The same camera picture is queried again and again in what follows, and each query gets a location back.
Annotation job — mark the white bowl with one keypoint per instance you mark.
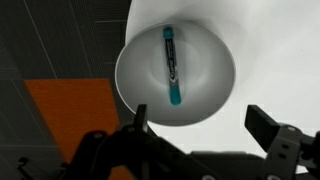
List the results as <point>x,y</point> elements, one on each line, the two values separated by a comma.
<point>200,66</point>

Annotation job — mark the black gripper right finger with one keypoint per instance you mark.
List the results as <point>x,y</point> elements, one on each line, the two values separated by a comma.
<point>283,143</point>

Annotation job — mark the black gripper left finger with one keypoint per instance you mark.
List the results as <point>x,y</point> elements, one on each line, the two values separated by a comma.
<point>133,146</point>

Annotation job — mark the teal marker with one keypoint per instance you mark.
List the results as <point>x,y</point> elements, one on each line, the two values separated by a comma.
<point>172,66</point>

